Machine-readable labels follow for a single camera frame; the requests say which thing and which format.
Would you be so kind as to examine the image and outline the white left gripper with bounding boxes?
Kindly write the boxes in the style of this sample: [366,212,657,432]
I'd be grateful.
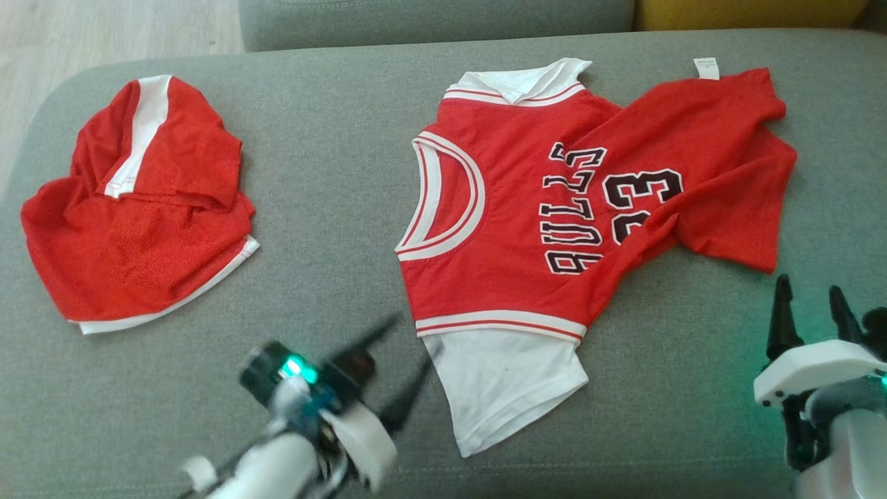
[321,313,439,494]

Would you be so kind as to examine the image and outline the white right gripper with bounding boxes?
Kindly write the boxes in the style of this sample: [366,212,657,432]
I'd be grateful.
[753,274,887,410]

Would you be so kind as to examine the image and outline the red Bulls basketball jersey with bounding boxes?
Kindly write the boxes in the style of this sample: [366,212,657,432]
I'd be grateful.
[395,58,799,459]

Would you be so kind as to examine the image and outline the red shorts with white stripe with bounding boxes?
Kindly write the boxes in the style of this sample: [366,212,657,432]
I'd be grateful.
[19,75,261,336]

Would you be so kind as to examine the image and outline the large yellow sofa back cushion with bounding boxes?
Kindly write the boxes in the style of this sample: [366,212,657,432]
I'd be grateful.
[634,0,871,33]

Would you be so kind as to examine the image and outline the large grey sofa seat cushion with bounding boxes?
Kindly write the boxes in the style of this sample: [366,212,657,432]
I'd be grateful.
[239,0,635,53]

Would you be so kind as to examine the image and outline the blue cable connector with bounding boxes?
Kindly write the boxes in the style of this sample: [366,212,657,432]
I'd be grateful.
[304,392,342,425]

